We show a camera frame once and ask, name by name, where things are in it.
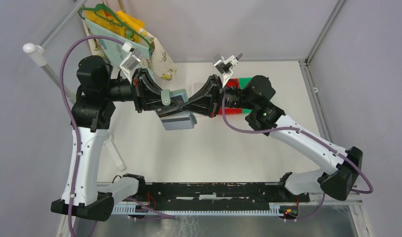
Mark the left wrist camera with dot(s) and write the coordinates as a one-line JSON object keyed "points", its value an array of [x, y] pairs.
{"points": [[133, 60]]}

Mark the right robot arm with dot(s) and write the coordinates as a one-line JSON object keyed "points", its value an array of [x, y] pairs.
{"points": [[338, 167]]}

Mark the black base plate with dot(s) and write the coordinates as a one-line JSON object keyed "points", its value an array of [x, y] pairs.
{"points": [[216, 196]]}

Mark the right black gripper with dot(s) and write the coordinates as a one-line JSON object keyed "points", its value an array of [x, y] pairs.
{"points": [[206, 100]]}

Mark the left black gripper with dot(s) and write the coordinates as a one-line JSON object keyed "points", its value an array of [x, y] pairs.
{"points": [[142, 99]]}

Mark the cream printed cloth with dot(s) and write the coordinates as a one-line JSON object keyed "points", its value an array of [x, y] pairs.
{"points": [[161, 63]]}

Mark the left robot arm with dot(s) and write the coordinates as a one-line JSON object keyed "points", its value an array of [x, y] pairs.
{"points": [[90, 120]]}

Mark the white clothes rack pole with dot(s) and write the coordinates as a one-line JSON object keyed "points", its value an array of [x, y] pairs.
{"points": [[36, 53]]}

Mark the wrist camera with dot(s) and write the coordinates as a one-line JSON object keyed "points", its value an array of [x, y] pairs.
{"points": [[133, 60], [225, 66]]}

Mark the red plastic bin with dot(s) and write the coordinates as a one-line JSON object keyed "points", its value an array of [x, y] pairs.
{"points": [[236, 83]]}

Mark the green clothes hanger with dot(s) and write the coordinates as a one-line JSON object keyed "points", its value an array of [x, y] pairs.
{"points": [[147, 41]]}

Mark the green plastic bin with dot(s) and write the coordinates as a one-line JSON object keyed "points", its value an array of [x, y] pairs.
{"points": [[243, 82]]}

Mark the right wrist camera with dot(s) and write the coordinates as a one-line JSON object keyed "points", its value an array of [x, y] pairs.
{"points": [[225, 66]]}

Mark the dark grey card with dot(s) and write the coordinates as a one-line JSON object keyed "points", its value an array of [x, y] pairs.
{"points": [[179, 121]]}

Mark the yellow cloth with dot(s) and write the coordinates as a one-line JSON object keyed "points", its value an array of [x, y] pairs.
{"points": [[127, 26]]}

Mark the light blue printed cloth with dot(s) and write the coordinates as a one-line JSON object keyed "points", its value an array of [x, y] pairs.
{"points": [[114, 51]]}

